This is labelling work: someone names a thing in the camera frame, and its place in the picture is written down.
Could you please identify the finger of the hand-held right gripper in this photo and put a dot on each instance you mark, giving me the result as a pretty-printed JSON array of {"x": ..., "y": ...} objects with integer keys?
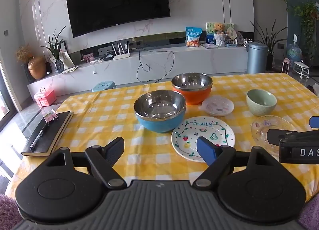
[
  {"x": 281, "y": 135},
  {"x": 315, "y": 122}
]

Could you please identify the black notebook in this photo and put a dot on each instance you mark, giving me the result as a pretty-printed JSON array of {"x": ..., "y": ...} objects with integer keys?
[{"x": 49, "y": 135}]

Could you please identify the green ceramic bowl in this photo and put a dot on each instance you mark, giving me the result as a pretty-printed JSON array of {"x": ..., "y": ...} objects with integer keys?
[{"x": 261, "y": 109}]

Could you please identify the silver laptop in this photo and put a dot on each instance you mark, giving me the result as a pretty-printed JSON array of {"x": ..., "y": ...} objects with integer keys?
[{"x": 210, "y": 46}]

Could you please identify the tall leafy plant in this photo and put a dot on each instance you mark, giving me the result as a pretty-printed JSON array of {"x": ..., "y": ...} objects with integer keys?
[{"x": 307, "y": 20}]

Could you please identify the orange steel bowl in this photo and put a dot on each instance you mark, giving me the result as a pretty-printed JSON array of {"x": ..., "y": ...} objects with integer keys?
[{"x": 192, "y": 97}]

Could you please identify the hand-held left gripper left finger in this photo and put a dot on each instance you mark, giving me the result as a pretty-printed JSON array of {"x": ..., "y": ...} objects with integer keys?
[{"x": 116, "y": 149}]

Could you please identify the pink photo card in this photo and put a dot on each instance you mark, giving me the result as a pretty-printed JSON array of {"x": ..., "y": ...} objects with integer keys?
[{"x": 88, "y": 57}]

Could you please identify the grey trash can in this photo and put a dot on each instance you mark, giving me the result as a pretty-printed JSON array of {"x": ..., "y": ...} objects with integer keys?
[{"x": 256, "y": 57}]

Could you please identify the small pink print dish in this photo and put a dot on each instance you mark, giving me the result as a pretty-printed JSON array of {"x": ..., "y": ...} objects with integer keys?
[{"x": 216, "y": 106}]

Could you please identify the black pen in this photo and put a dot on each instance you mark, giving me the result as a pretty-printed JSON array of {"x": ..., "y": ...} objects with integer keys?
[{"x": 37, "y": 138}]

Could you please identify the white router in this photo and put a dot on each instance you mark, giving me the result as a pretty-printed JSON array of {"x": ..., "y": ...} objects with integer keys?
[{"x": 122, "y": 55}]

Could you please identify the purple fluffy blanket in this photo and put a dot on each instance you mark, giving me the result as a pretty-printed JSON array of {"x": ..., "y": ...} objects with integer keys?
[{"x": 7, "y": 210}]

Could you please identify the white round stool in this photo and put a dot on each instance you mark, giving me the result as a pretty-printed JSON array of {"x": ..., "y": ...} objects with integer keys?
[{"x": 301, "y": 64}]

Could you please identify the potted plant black pot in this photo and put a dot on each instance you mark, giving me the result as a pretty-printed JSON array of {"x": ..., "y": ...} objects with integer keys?
[{"x": 270, "y": 61}]

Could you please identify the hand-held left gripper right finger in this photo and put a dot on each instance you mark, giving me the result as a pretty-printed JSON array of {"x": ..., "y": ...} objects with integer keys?
[{"x": 205, "y": 150}]

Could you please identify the white round hand fan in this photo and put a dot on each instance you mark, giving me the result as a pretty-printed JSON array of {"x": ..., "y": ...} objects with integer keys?
[{"x": 231, "y": 32}]

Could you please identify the green painting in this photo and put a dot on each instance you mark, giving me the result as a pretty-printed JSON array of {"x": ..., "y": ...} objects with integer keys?
[{"x": 209, "y": 27}]

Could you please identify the pink box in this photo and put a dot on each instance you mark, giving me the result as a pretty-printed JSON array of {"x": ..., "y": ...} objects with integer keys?
[{"x": 44, "y": 99}]

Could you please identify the light blue stool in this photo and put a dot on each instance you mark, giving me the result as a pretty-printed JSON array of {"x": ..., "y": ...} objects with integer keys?
[{"x": 103, "y": 86}]

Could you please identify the blue snack bag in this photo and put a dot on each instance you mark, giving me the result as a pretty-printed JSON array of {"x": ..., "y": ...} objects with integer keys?
[{"x": 194, "y": 36}]

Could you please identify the pink small heater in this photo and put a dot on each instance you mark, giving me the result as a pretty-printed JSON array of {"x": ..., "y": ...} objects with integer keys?
[{"x": 287, "y": 66}]

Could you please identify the clear glass plate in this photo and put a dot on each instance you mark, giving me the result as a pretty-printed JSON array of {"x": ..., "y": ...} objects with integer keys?
[{"x": 259, "y": 130}]

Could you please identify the teddy bear bouquet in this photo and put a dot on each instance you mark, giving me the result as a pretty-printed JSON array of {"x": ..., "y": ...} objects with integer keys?
[{"x": 219, "y": 37}]

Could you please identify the gold vase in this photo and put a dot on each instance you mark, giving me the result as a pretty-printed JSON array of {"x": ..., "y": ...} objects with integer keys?
[{"x": 37, "y": 69}]

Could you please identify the green plant in blue vase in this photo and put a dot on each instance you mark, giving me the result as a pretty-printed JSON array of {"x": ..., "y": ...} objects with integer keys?
[{"x": 59, "y": 66}]

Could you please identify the black television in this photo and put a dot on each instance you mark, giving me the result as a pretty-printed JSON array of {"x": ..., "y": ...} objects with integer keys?
[{"x": 117, "y": 0}]

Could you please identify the pink paper toy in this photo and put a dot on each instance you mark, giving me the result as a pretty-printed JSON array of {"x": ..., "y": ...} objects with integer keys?
[{"x": 49, "y": 117}]

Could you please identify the white marble cabinet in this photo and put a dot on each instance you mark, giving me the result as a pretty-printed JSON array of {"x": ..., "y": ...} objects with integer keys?
[{"x": 199, "y": 60}]

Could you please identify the white fruit print plate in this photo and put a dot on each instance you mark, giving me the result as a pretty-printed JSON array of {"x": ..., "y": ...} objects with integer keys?
[{"x": 189, "y": 130}]

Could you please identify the yellow checked tablecloth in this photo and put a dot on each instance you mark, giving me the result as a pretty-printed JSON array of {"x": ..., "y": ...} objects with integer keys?
[{"x": 104, "y": 120}]

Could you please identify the blue steel bowl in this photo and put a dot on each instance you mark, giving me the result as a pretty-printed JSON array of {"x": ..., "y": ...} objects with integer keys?
[{"x": 159, "y": 125}]

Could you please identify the blue water jug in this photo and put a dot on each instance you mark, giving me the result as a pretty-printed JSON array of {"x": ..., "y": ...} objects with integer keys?
[{"x": 294, "y": 52}]

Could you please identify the dried flowers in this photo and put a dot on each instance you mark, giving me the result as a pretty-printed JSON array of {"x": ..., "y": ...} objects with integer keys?
[{"x": 23, "y": 54}]

